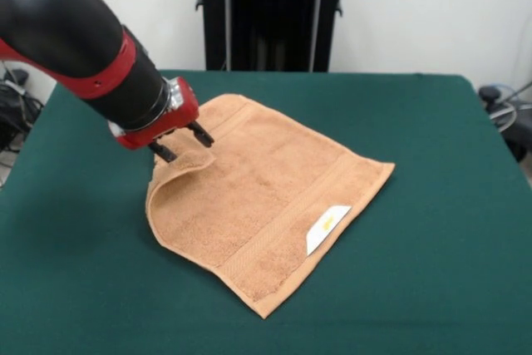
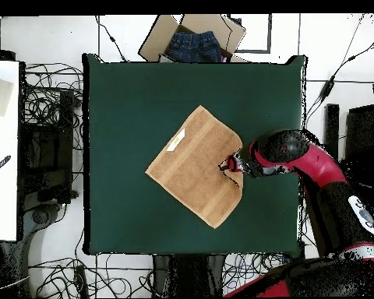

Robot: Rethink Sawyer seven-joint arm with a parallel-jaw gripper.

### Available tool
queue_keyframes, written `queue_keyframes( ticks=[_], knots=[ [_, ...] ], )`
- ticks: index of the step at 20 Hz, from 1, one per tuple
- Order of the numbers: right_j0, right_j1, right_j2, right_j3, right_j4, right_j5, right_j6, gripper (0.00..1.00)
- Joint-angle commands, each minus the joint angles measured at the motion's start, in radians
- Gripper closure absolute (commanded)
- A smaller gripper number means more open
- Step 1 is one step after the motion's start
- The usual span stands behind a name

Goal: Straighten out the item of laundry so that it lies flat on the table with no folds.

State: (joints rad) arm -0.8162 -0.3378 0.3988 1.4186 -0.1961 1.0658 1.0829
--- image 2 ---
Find black rectangular post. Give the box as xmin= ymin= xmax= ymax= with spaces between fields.
xmin=324 ymin=103 xmax=340 ymax=161

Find black floor cable tangle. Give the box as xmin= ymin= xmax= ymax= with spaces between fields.
xmin=23 ymin=62 xmax=84 ymax=150
xmin=27 ymin=255 xmax=153 ymax=298

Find black cable with inline connector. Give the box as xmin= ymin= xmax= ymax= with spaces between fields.
xmin=94 ymin=15 xmax=128 ymax=62

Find black power adapter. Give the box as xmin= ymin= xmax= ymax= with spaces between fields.
xmin=319 ymin=75 xmax=337 ymax=102

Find black equipment cart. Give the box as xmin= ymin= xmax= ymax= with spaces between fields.
xmin=18 ymin=88 xmax=80 ymax=205

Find black power strip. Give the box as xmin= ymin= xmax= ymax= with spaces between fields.
xmin=73 ymin=264 xmax=89 ymax=298

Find black flat panel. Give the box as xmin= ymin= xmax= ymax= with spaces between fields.
xmin=344 ymin=104 xmax=374 ymax=188

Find white desk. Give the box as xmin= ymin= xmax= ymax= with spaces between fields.
xmin=0 ymin=59 xmax=20 ymax=242

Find blue grey floor cables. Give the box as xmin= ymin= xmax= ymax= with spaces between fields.
xmin=222 ymin=252 xmax=289 ymax=295

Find tan terry towel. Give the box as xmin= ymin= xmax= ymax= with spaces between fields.
xmin=145 ymin=104 xmax=245 ymax=230

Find dark green table cloth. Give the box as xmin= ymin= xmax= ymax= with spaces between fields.
xmin=82 ymin=53 xmax=307 ymax=255

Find blue denim jeans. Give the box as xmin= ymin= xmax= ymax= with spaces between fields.
xmin=166 ymin=30 xmax=224 ymax=63

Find open cardboard box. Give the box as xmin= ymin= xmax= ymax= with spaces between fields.
xmin=138 ymin=13 xmax=246 ymax=63

